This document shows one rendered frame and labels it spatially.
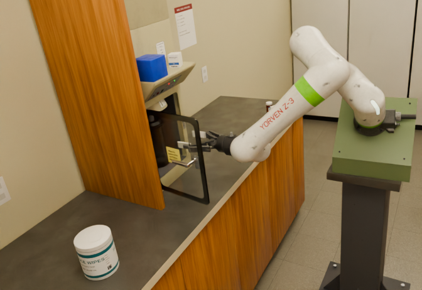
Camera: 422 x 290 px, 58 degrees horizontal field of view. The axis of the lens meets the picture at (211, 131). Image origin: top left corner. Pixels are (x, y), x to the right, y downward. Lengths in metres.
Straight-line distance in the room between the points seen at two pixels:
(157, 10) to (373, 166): 1.18
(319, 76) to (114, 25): 0.75
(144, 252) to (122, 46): 0.79
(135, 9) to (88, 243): 0.92
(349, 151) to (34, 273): 1.42
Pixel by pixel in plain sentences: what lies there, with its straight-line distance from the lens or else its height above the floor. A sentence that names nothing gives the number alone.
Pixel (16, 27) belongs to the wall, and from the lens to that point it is 1.82.
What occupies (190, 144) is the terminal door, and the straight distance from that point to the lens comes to 1.53.
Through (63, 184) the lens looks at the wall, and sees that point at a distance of 2.02.
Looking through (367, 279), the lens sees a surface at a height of 0.28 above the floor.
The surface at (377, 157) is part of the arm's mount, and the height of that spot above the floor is 1.04.
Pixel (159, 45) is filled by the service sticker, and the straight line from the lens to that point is 1.77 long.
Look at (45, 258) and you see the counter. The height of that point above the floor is 0.94.
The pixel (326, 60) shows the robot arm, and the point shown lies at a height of 1.58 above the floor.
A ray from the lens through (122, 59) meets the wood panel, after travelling 1.52.
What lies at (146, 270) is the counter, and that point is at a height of 0.94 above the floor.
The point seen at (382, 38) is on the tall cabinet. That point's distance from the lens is 4.38.
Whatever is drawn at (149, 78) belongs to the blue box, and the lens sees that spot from 1.58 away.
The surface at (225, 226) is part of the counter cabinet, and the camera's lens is 1.93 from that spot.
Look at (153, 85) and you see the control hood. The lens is 1.57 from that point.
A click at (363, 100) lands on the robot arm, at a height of 1.33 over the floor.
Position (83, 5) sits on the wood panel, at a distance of 1.59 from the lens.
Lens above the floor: 1.93
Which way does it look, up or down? 24 degrees down
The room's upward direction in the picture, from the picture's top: 7 degrees counter-clockwise
